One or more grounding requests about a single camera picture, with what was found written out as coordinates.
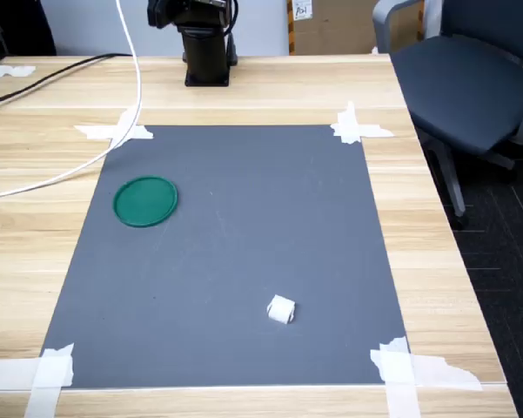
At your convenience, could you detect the round green lid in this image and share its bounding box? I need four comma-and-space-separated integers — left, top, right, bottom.
112, 174, 179, 229

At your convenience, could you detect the dark grey mat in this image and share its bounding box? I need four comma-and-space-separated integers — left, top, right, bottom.
39, 125, 412, 388

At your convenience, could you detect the white tape on mat corner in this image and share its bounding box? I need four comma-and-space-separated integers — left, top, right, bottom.
73, 106, 155, 152
0, 342, 76, 418
369, 335, 484, 418
329, 100, 395, 145

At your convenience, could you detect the brown cardboard box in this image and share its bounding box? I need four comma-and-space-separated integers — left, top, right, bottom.
286, 0, 426, 57

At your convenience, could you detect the white paper label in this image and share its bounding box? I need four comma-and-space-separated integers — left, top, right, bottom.
292, 0, 313, 22

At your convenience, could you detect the grey office chair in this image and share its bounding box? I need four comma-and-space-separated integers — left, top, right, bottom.
372, 0, 523, 230

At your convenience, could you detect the small white tape scrap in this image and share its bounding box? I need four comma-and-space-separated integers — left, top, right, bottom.
0, 64, 37, 79

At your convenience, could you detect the black fabric object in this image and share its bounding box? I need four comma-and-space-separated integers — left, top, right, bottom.
0, 0, 57, 73

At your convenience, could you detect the black cable at arm foot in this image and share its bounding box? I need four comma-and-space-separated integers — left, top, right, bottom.
223, 0, 241, 67

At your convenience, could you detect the white camera cable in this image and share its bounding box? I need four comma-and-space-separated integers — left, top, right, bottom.
0, 0, 143, 202

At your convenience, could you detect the black cable on table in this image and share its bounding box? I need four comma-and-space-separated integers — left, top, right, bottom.
0, 52, 134, 113

